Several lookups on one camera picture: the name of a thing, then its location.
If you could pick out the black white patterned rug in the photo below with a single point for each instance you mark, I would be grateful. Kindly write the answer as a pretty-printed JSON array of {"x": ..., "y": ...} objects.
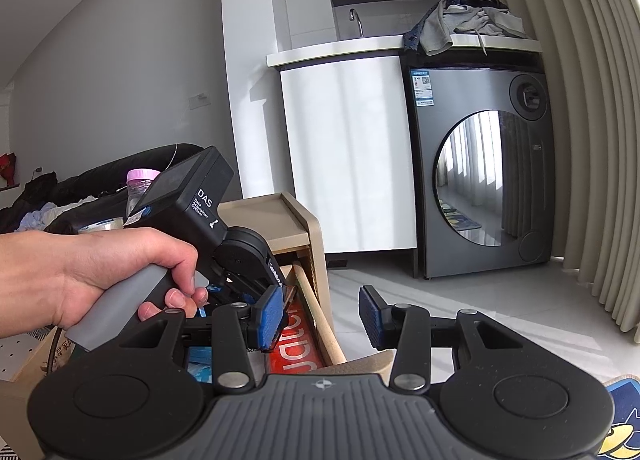
[{"x": 22, "y": 357}]

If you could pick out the wall power socket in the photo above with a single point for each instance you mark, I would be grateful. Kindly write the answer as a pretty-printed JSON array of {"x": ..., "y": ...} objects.
[{"x": 199, "y": 100}]

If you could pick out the red orange box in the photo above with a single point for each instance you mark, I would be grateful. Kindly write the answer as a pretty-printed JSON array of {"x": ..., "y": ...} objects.
[{"x": 297, "y": 351}]

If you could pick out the white cabinet door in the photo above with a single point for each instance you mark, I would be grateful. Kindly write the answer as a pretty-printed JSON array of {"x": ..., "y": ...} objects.
[{"x": 350, "y": 149}]

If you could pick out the pink lid plastic jar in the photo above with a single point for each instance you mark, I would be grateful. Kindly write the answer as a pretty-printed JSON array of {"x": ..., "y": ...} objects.
[{"x": 138, "y": 181}]

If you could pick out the beige bedside cabinet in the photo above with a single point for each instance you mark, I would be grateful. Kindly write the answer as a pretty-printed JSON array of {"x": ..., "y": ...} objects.
[{"x": 288, "y": 228}]

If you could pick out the grey washing machine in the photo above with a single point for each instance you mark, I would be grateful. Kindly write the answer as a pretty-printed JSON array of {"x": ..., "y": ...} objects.
[{"x": 483, "y": 159}]

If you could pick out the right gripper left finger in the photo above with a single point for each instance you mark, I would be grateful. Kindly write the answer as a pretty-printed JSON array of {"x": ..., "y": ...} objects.
[{"x": 133, "y": 397}]

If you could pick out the chrome faucet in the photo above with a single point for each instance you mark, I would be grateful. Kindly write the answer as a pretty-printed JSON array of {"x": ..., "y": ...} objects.
[{"x": 354, "y": 17}]

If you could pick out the beige leather drawer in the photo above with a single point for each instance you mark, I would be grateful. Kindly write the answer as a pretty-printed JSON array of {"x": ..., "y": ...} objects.
[{"x": 379, "y": 363}]

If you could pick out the pile of grey clothes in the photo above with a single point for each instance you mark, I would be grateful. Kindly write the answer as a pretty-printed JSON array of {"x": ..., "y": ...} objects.
[{"x": 433, "y": 33}]

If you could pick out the clothes on sofa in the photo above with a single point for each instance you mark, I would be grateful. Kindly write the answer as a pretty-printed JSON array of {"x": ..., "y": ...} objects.
[{"x": 42, "y": 218}]

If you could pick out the blue card packet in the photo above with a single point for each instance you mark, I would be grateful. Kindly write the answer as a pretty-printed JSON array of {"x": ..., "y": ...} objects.
[{"x": 199, "y": 363}]

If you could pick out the person's left hand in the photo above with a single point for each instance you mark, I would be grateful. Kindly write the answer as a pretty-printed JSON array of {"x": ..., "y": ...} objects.
[{"x": 48, "y": 279}]

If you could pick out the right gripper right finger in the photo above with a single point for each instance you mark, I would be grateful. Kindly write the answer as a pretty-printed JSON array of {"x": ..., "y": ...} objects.
[{"x": 496, "y": 390}]

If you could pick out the blue cartoon floor mat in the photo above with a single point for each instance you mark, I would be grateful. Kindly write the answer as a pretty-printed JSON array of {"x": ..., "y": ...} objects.
[{"x": 623, "y": 439}]

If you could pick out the beige curtain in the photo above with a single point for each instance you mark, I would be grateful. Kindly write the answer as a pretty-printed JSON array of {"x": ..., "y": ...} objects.
[{"x": 590, "y": 50}]

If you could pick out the clear tape roll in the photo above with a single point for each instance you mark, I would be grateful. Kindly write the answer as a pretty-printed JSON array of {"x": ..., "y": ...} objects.
[{"x": 115, "y": 223}]

